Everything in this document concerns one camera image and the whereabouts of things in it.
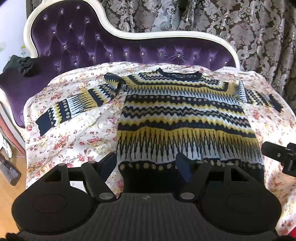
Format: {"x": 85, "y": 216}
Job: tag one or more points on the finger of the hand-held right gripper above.
{"x": 271, "y": 150}

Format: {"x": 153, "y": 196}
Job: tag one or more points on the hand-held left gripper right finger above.
{"x": 183, "y": 166}

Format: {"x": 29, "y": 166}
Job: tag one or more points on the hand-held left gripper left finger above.
{"x": 108, "y": 163}

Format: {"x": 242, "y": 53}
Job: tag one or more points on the yellow navy patterned knit sweater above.
{"x": 185, "y": 115}

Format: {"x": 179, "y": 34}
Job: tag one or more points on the floral print blanket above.
{"x": 76, "y": 136}

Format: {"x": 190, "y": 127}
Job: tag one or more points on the grey floor appliance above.
{"x": 8, "y": 165}

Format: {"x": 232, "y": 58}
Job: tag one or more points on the purple tufted sofa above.
{"x": 92, "y": 44}

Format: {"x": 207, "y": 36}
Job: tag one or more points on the brown damask curtain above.
{"x": 254, "y": 27}

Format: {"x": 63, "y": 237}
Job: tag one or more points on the black ruffled cloth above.
{"x": 19, "y": 64}

